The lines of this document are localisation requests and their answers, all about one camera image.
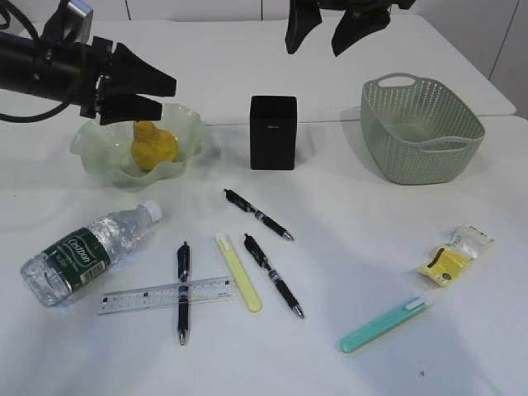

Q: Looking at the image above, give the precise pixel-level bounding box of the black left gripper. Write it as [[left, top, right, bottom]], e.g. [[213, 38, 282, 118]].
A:
[[39, 36, 177, 125]]

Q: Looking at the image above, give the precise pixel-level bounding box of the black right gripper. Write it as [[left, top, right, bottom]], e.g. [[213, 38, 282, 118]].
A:
[[285, 0, 415, 57]]

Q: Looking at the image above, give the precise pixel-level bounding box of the yellow pear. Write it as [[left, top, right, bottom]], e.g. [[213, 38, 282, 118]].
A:
[[131, 120, 179, 171]]

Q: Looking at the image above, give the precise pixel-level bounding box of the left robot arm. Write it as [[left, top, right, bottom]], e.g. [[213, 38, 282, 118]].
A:
[[1, 33, 177, 125]]

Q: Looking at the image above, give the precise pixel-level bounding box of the green glass wavy plate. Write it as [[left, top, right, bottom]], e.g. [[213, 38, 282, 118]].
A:
[[69, 104, 206, 187]]

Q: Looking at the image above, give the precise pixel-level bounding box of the black square pen holder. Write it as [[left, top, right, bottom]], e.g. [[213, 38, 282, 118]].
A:
[[250, 96, 298, 171]]

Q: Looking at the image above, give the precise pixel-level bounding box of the green plastic woven basket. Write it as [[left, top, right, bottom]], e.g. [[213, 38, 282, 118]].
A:
[[361, 73, 485, 186]]

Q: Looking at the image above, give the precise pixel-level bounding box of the black pen on ruler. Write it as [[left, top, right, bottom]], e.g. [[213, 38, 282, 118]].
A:
[[177, 242, 191, 346]]

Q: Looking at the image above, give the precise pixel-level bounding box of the yellow utility knife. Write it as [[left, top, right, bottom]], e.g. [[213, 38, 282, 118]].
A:
[[215, 233, 262, 313]]

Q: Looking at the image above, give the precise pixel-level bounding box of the black pen upper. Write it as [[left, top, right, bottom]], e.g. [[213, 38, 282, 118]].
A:
[[224, 189, 295, 241]]

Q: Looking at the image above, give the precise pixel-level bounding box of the clear plastic water bottle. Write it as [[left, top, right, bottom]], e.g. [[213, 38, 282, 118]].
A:
[[20, 200, 163, 307]]

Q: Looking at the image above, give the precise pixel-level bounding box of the black pen middle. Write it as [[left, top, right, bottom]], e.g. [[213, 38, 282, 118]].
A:
[[243, 233, 304, 318]]

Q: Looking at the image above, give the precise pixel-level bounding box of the transparent plastic ruler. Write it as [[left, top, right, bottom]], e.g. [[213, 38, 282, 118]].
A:
[[97, 276, 235, 315]]

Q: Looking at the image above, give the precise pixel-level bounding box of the teal utility knife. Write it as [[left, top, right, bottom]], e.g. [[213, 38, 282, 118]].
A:
[[338, 295, 431, 353]]

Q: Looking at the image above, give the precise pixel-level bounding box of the crumpled yellow white wrapper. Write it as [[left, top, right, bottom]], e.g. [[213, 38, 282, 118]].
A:
[[417, 225, 494, 287]]

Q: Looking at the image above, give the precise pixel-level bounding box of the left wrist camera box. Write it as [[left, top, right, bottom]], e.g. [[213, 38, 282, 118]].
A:
[[40, 0, 94, 46]]

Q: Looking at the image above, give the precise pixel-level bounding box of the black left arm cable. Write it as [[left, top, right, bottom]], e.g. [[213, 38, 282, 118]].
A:
[[0, 0, 71, 124]]

